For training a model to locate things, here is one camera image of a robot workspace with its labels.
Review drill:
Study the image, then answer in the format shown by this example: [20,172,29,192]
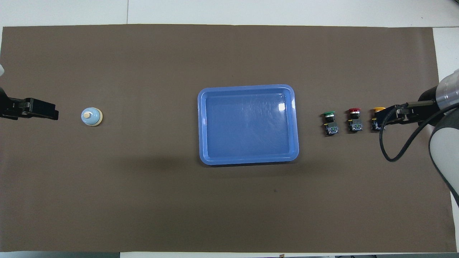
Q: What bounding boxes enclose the yellow mushroom push button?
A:
[371,107,387,131]

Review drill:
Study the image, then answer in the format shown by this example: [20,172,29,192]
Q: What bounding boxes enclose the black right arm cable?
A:
[379,103,459,162]

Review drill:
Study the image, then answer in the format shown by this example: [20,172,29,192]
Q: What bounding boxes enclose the red mushroom push button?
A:
[346,108,363,133]

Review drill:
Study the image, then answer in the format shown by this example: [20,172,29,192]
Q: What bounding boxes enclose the green mushroom push button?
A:
[320,111,340,136]

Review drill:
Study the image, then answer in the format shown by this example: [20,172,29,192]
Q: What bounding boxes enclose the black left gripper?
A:
[0,97,59,120]

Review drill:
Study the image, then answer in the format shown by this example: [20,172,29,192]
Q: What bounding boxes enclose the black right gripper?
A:
[375,103,419,130]

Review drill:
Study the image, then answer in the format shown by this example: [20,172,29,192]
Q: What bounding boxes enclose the brown table mat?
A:
[0,24,453,253]

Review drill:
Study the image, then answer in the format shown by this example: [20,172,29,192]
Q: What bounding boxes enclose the light blue call bell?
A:
[81,107,103,127]

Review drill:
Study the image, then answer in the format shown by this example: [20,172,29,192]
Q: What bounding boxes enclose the blue plastic tray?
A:
[198,85,299,166]

